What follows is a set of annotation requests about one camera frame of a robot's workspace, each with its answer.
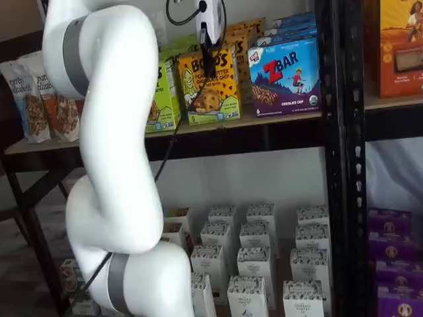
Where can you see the purple box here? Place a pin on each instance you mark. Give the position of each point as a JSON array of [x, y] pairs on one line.
[[400, 279], [400, 308], [390, 219], [391, 247]]

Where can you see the large orange box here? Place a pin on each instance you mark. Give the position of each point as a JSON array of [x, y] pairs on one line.
[[396, 49]]

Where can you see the orange granola bag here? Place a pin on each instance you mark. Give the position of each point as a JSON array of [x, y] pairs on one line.
[[62, 115]]

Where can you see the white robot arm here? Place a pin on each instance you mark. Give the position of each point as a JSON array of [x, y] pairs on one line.
[[112, 99]]

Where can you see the blue Zbar box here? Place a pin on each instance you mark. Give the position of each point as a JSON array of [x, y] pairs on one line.
[[295, 20], [284, 79], [294, 31], [287, 40]]

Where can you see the particle board shelf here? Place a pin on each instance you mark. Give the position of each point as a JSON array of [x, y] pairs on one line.
[[249, 119], [396, 103]]

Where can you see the orange oat bites box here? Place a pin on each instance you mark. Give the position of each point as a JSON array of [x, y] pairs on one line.
[[226, 99], [244, 76], [251, 28]]

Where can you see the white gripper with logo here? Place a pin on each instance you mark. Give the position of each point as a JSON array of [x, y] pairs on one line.
[[213, 20]]

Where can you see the white carton with yellow print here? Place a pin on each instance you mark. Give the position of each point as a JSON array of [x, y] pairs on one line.
[[178, 218], [173, 231]]

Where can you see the white cartons on lower shelf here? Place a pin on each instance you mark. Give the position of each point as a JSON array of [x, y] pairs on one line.
[[281, 274]]

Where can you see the blue granola bag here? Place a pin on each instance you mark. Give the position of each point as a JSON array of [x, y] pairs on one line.
[[26, 105]]

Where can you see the black metal shelf rack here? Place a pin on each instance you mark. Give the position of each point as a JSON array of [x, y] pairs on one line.
[[333, 165], [351, 231]]

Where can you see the white patterned carton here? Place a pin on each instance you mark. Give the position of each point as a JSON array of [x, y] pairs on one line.
[[222, 214], [261, 214], [312, 237], [255, 236], [203, 297], [312, 216], [246, 297], [207, 264], [215, 234], [302, 300], [254, 264], [309, 264]]

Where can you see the green oat bites box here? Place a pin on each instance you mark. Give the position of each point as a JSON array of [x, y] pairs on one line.
[[165, 109], [178, 46]]

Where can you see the white sheet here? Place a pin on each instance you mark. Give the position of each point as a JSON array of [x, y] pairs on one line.
[[393, 171]]

